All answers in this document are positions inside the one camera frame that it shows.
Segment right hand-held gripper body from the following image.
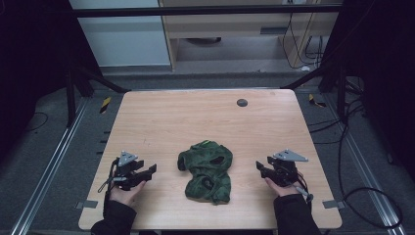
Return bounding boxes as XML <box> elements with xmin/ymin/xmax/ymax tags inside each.
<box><xmin>267</xmin><ymin>148</ymin><xmax>309</xmax><ymax>188</ymax></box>

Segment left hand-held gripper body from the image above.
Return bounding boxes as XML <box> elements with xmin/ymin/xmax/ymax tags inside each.
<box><xmin>112</xmin><ymin>150</ymin><xmax>145</xmax><ymax>192</ymax></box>

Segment person's right hand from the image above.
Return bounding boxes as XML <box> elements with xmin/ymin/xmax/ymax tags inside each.
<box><xmin>263</xmin><ymin>176</ymin><xmax>305</xmax><ymax>199</ymax></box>

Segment person's left hand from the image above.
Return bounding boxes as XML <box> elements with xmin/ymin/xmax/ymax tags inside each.
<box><xmin>109</xmin><ymin>180</ymin><xmax>147</xmax><ymax>208</ymax></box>

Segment green fleece garment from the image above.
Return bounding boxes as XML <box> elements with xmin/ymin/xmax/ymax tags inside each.
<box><xmin>176</xmin><ymin>139</ymin><xmax>234</xmax><ymax>206</ymax></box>

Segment yellow black striped tape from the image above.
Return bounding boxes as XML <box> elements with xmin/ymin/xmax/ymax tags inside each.
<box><xmin>99</xmin><ymin>96</ymin><xmax>113</xmax><ymax>115</ymax></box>
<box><xmin>307</xmin><ymin>93</ymin><xmax>327</xmax><ymax>109</ymax></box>

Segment black metal stand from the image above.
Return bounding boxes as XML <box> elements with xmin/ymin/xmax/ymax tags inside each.
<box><xmin>281</xmin><ymin>62</ymin><xmax>348</xmax><ymax>123</ymax></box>
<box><xmin>65</xmin><ymin>63</ymin><xmax>131</xmax><ymax>128</ymax></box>

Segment white cabinet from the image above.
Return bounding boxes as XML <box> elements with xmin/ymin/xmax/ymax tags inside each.
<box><xmin>69</xmin><ymin>0</ymin><xmax>172</xmax><ymax>68</ymax></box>

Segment left hand-held gripper cable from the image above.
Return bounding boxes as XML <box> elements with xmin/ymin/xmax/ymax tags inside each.
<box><xmin>97</xmin><ymin>159</ymin><xmax>122</xmax><ymax>210</ymax></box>

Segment hand-held gripper cable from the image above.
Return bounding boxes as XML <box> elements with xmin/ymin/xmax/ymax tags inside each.
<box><xmin>97</xmin><ymin>159</ymin><xmax>122</xmax><ymax>210</ymax></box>
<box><xmin>292</xmin><ymin>172</ymin><xmax>315</xmax><ymax>210</ymax></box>

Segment right hand-held gripper cable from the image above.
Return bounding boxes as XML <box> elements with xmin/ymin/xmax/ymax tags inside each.
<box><xmin>292</xmin><ymin>172</ymin><xmax>315</xmax><ymax>210</ymax></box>

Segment grey table bracket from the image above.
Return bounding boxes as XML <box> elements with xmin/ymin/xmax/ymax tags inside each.
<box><xmin>322</xmin><ymin>200</ymin><xmax>346</xmax><ymax>211</ymax></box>
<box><xmin>74</xmin><ymin>200</ymin><xmax>99</xmax><ymax>210</ymax></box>

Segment silver floor rail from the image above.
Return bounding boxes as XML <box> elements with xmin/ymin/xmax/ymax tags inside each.
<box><xmin>321</xmin><ymin>92</ymin><xmax>409</xmax><ymax>235</ymax></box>
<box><xmin>9</xmin><ymin>97</ymin><xmax>90</xmax><ymax>235</ymax></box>

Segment black floor cable loop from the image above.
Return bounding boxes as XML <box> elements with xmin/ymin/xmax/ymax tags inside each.
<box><xmin>337</xmin><ymin>107</ymin><xmax>403</xmax><ymax>230</ymax></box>

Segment black hanging cables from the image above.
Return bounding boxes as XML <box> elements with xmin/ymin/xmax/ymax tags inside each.
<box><xmin>281</xmin><ymin>12</ymin><xmax>325</xmax><ymax>71</ymax></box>

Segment black horizontal frame bar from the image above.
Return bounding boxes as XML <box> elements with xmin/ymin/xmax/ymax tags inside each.
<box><xmin>72</xmin><ymin>4</ymin><xmax>343</xmax><ymax>19</ymax></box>

